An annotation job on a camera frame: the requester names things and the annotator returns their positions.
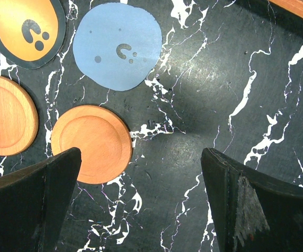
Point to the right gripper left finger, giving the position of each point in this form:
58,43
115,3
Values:
34,201

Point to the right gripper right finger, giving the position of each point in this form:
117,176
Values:
251,211

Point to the orange silicone coaster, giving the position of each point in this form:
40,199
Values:
31,32

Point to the light wooden coaster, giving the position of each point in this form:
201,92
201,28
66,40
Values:
102,137
18,118

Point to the blue silicone coaster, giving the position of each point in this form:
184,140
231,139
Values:
117,45

